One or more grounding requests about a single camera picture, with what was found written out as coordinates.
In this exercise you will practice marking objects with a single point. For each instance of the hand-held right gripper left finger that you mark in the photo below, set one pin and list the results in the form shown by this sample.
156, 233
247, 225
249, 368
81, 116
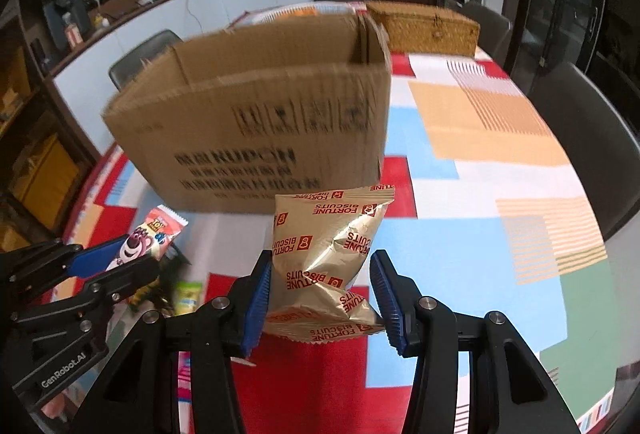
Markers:
256, 304

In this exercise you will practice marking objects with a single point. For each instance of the black coffee machine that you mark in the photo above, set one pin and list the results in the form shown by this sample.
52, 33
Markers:
57, 19

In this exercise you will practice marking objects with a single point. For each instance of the green snack packet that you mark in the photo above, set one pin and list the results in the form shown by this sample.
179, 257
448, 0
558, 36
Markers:
187, 296

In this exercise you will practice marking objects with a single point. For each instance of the brown cardboard box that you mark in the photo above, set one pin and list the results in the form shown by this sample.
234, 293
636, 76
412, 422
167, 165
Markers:
225, 139

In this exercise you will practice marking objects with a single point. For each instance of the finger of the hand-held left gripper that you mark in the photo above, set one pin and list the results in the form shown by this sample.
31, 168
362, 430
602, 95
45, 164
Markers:
130, 276
100, 255

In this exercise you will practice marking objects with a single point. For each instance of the yellow storage boxes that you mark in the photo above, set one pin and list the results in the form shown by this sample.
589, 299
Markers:
45, 174

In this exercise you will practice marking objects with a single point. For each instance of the pink bear snack packet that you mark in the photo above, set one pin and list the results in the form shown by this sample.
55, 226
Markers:
145, 234

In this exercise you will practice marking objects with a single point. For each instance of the white plastic fruit basket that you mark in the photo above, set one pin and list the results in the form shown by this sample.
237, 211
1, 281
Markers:
320, 8

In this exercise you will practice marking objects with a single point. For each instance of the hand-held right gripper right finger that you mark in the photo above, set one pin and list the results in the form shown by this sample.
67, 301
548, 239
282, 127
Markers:
387, 304

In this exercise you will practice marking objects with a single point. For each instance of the gold biscuit packet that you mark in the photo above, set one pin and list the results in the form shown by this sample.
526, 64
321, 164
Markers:
325, 244

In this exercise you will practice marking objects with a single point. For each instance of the dark snack packet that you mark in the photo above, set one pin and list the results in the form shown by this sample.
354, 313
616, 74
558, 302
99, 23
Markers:
150, 296

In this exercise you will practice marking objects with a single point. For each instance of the red labelled bottle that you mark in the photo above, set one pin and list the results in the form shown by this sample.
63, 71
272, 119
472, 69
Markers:
73, 34

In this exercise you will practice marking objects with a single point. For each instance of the lidded wicker basket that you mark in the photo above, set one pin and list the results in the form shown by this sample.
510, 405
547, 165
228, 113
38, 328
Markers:
430, 29

